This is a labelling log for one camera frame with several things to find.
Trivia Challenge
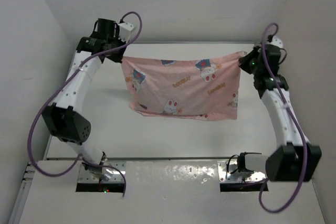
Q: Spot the pink bunny pillowcase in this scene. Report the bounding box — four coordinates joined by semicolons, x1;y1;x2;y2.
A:
121;51;247;121

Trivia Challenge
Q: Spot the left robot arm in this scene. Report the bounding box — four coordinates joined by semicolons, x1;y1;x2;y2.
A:
42;18;135;165

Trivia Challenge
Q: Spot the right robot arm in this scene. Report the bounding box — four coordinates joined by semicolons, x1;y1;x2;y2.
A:
237;44;322;182

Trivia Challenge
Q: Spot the white front cover panel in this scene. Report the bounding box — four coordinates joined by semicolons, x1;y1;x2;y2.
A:
20;161;324;223

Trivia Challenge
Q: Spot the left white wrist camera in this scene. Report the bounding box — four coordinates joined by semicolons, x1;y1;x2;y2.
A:
118;22;136;43

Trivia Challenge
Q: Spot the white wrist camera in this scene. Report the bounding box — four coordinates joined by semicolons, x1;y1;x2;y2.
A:
118;22;136;43
267;35;283;49

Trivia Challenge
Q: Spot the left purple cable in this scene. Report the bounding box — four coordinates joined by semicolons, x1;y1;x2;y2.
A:
27;11;144;198

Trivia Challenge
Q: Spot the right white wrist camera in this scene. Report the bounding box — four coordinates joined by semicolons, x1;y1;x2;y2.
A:
267;35;283;49

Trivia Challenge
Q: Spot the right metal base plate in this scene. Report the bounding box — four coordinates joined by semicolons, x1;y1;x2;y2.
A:
217;160;266;184

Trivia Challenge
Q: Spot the metal base plate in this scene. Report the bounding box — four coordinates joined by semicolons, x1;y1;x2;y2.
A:
217;160;266;184
78;162;126;184

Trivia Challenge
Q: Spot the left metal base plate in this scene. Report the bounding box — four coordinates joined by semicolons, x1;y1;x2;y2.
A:
78;162;126;184

